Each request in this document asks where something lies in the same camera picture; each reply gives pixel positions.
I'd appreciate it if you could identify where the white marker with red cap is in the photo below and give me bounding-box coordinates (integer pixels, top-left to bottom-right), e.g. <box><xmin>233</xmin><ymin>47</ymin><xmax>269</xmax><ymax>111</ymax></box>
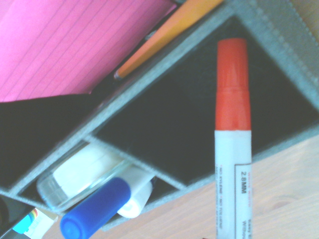
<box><xmin>214</xmin><ymin>38</ymin><xmax>253</xmax><ymax>239</ymax></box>

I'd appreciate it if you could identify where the marker with blue cap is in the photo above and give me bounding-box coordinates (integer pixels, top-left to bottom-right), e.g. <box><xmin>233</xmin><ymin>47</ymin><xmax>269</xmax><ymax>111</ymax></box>
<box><xmin>60</xmin><ymin>177</ymin><xmax>132</xmax><ymax>239</ymax></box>

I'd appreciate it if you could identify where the white correction fluid bottle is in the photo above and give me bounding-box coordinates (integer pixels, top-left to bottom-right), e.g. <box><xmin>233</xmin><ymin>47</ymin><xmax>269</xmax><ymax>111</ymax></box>
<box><xmin>117</xmin><ymin>165</ymin><xmax>157</xmax><ymax>219</ymax></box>

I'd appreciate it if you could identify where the orange pencil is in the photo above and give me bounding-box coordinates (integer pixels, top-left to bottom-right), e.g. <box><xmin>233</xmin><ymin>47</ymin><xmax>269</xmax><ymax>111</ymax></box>
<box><xmin>114</xmin><ymin>0</ymin><xmax>225</xmax><ymax>80</ymax></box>

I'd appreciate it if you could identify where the clear tape dispenser roll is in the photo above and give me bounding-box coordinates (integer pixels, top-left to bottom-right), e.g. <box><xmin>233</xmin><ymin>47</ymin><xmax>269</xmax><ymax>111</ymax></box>
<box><xmin>36</xmin><ymin>141</ymin><xmax>133</xmax><ymax>209</ymax></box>

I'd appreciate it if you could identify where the pink lined notepad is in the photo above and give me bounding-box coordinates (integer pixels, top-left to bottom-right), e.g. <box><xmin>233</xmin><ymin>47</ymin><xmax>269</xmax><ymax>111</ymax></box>
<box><xmin>0</xmin><ymin>0</ymin><xmax>178</xmax><ymax>103</ymax></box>

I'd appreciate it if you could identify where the grey felt desk organizer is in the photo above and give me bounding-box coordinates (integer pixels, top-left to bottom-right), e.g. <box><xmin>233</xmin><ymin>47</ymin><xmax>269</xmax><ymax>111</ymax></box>
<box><xmin>0</xmin><ymin>0</ymin><xmax>319</xmax><ymax>232</ymax></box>

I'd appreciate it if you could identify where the small box with rainbow print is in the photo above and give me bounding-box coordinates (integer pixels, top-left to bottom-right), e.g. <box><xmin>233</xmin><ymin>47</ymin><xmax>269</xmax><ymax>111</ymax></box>
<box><xmin>0</xmin><ymin>195</ymin><xmax>59</xmax><ymax>239</ymax></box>

